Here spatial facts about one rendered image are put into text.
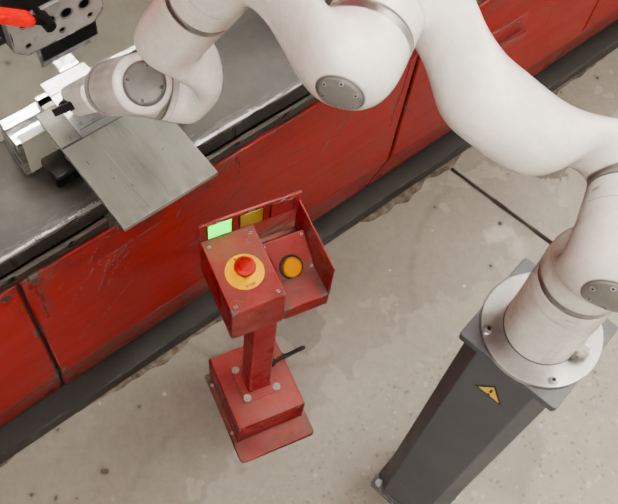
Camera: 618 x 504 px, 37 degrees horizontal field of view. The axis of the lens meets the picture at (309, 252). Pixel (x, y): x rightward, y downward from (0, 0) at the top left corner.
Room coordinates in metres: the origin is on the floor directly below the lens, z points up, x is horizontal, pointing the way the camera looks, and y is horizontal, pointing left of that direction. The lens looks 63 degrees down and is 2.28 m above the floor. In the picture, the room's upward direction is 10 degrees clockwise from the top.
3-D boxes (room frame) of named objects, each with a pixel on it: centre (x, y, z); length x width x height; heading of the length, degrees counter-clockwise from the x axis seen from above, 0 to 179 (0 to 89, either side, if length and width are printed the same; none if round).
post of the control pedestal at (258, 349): (0.75, 0.07, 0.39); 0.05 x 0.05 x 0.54; 33
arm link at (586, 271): (0.57, -0.36, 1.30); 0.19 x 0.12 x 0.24; 167
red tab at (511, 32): (1.55, -0.38, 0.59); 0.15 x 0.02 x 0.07; 137
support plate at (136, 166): (0.81, 0.33, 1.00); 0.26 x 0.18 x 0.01; 47
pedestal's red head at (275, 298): (0.75, 0.07, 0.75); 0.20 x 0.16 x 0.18; 123
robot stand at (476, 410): (0.60, -0.37, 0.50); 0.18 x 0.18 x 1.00; 58
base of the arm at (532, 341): (0.60, -0.37, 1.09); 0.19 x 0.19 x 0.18
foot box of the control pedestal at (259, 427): (0.73, 0.06, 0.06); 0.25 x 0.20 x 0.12; 33
